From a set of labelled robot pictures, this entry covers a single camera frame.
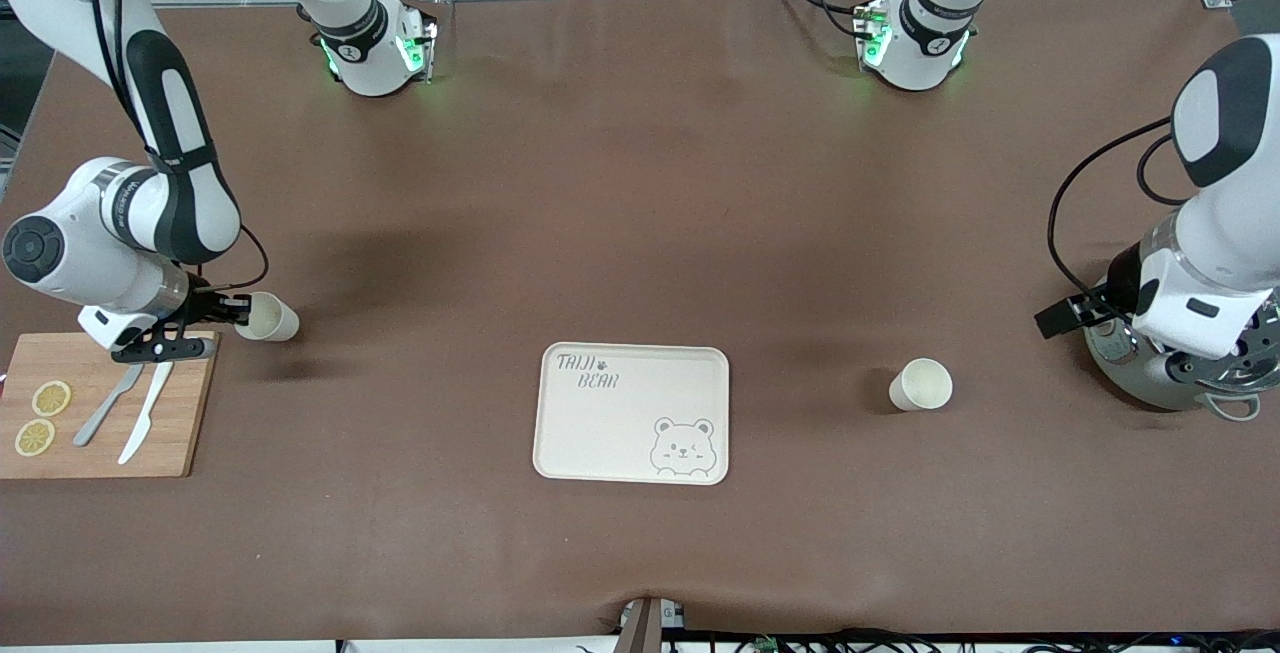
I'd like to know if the white paper cup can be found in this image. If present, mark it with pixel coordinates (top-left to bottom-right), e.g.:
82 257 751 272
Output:
235 291 300 343
889 358 954 412

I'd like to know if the grey plastic knife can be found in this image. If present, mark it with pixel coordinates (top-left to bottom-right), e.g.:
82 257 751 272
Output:
72 363 144 448

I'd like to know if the white plastic knife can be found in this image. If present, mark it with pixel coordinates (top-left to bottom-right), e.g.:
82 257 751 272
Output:
117 361 173 466

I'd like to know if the bamboo cutting board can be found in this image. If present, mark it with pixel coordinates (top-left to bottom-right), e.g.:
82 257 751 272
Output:
0 331 221 480

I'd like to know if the cream bear print tray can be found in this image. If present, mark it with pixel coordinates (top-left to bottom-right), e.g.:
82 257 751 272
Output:
532 342 731 486

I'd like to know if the brown table cover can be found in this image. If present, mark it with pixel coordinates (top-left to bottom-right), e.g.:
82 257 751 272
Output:
0 0 1280 646

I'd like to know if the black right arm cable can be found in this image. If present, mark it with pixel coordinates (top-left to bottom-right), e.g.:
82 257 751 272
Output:
88 0 271 292

